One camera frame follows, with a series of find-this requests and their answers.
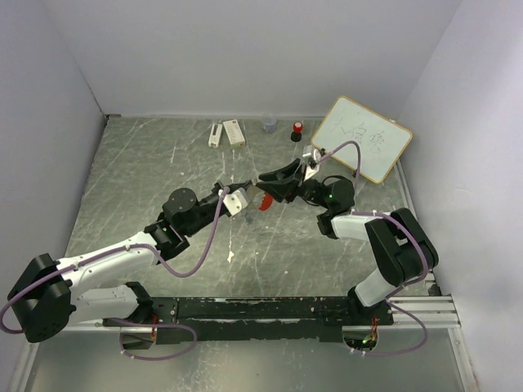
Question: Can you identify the green white staple box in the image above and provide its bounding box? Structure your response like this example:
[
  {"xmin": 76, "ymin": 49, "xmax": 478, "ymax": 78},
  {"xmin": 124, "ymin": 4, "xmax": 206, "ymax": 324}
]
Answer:
[{"xmin": 222, "ymin": 119, "xmax": 246, "ymax": 149}]

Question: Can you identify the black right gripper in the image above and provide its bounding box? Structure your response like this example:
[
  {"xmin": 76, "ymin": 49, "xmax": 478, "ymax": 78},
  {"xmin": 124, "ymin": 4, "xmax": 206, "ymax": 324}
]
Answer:
[{"xmin": 256, "ymin": 158, "xmax": 331, "ymax": 210}]

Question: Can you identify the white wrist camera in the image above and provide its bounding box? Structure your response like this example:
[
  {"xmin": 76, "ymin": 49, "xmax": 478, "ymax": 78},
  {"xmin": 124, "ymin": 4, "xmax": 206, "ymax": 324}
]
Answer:
[
  {"xmin": 302, "ymin": 145, "xmax": 322, "ymax": 181},
  {"xmin": 223, "ymin": 188, "xmax": 251, "ymax": 216}
]

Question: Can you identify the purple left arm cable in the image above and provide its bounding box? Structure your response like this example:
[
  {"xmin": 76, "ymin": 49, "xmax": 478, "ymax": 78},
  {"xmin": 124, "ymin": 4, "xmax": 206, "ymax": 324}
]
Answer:
[{"xmin": 0, "ymin": 187, "xmax": 230, "ymax": 360}]

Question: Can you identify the red black stamp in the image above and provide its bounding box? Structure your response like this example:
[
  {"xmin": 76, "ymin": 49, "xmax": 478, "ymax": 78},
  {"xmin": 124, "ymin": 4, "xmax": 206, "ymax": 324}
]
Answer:
[{"xmin": 291, "ymin": 122, "xmax": 303, "ymax": 142}]

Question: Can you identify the yellow framed whiteboard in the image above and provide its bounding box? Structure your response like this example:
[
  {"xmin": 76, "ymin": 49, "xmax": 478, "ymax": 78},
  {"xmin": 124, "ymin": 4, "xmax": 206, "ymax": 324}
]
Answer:
[{"xmin": 311, "ymin": 96, "xmax": 413, "ymax": 184}]

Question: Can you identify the white stapler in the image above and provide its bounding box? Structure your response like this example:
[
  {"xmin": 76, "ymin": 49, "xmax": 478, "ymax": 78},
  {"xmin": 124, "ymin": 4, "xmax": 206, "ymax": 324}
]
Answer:
[{"xmin": 208, "ymin": 122, "xmax": 222, "ymax": 149}]

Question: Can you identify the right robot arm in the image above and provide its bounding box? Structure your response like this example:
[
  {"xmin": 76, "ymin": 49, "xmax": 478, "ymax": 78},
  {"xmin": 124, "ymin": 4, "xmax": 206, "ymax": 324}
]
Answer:
[{"xmin": 256, "ymin": 159, "xmax": 439, "ymax": 325}]

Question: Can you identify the clear jar of clips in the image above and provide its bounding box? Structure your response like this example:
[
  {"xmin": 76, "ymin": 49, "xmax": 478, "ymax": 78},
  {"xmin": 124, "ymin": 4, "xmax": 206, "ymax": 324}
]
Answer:
[{"xmin": 261, "ymin": 114, "xmax": 277, "ymax": 133}]

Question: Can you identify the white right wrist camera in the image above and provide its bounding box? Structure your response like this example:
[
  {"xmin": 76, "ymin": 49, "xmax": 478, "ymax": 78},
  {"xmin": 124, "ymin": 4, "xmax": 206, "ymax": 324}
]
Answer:
[{"xmin": 302, "ymin": 145, "xmax": 322, "ymax": 181}]

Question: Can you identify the metal key holder red handle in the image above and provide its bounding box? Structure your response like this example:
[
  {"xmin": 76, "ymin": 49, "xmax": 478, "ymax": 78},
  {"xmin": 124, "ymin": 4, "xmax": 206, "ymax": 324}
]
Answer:
[{"xmin": 248, "ymin": 190, "xmax": 274, "ymax": 212}]

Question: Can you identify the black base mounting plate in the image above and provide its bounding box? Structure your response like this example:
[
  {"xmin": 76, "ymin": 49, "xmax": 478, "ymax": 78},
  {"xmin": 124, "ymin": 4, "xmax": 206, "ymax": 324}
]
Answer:
[{"xmin": 101, "ymin": 296, "xmax": 396, "ymax": 346}]

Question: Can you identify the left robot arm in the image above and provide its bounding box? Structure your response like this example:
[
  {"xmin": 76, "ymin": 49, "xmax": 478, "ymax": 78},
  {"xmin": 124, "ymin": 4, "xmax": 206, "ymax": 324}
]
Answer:
[{"xmin": 5, "ymin": 181, "xmax": 259, "ymax": 343}]

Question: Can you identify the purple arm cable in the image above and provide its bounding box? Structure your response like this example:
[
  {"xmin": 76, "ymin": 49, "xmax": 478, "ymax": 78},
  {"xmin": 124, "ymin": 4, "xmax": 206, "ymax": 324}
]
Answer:
[
  {"xmin": 0, "ymin": 187, "xmax": 230, "ymax": 360},
  {"xmin": 316, "ymin": 140, "xmax": 430, "ymax": 356}
]

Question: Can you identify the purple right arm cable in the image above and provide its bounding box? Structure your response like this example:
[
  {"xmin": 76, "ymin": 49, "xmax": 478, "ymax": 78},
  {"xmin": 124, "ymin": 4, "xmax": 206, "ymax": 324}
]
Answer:
[{"xmin": 316, "ymin": 140, "xmax": 430, "ymax": 356}]

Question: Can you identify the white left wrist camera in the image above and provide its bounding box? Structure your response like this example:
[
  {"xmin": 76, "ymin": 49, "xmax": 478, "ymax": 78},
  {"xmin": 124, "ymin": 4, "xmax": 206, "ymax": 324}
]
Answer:
[{"xmin": 223, "ymin": 188, "xmax": 251, "ymax": 216}]

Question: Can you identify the aluminium rail frame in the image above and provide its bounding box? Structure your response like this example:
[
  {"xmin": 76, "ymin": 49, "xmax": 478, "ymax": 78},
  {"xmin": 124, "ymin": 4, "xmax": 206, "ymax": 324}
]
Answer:
[{"xmin": 7, "ymin": 163, "xmax": 477, "ymax": 392}]

